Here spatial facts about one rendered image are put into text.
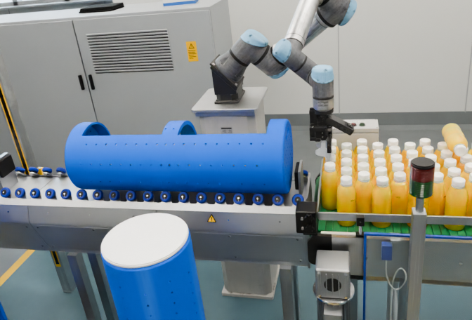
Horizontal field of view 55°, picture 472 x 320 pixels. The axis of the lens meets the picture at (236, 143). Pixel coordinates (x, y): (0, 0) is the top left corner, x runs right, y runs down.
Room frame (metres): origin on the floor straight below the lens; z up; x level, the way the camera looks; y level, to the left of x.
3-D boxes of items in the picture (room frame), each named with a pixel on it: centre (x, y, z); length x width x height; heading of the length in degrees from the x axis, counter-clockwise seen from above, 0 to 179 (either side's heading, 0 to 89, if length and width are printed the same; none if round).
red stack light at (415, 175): (1.09, -0.50, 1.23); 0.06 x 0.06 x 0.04
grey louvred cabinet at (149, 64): (3.77, 1.04, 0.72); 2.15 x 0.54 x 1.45; 74
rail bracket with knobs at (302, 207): (1.34, -0.22, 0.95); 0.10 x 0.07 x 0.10; 165
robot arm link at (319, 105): (1.54, -0.33, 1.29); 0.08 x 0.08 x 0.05
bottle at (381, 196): (1.33, -0.48, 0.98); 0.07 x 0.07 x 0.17
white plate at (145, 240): (1.22, 0.32, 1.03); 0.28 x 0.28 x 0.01
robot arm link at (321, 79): (1.55, -0.33, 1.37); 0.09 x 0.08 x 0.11; 6
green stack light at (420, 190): (1.09, -0.50, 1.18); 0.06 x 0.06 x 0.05
